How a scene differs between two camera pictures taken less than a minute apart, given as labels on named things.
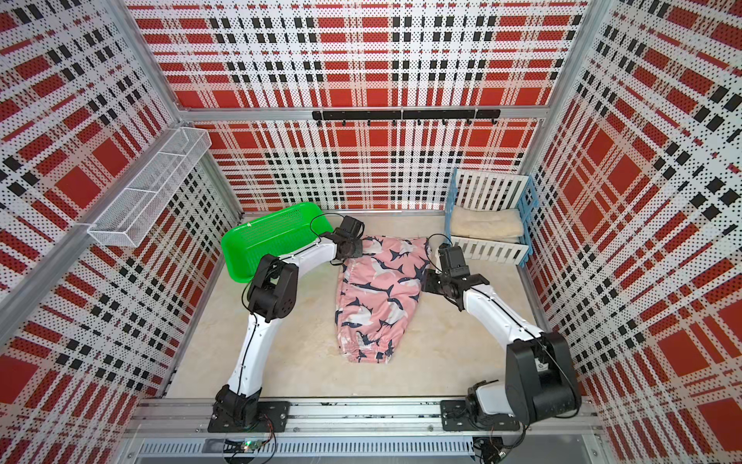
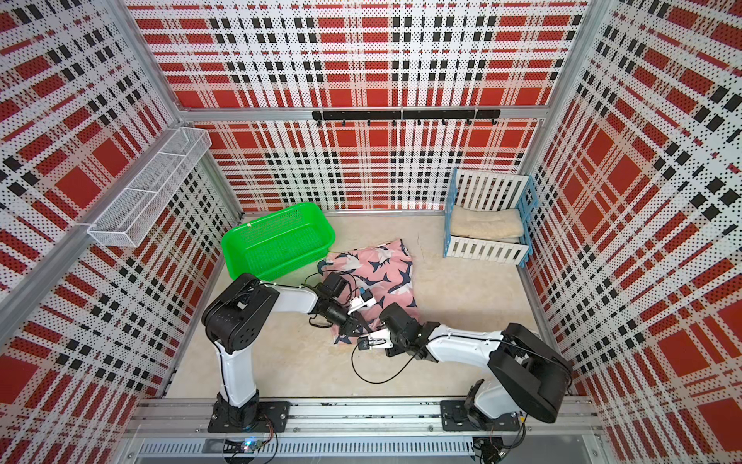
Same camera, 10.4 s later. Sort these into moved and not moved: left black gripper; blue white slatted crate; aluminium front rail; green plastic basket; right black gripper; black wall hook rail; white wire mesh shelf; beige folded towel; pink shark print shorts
Moved: left black gripper; pink shark print shorts; right black gripper
Not moved: green plastic basket; aluminium front rail; blue white slatted crate; white wire mesh shelf; beige folded towel; black wall hook rail
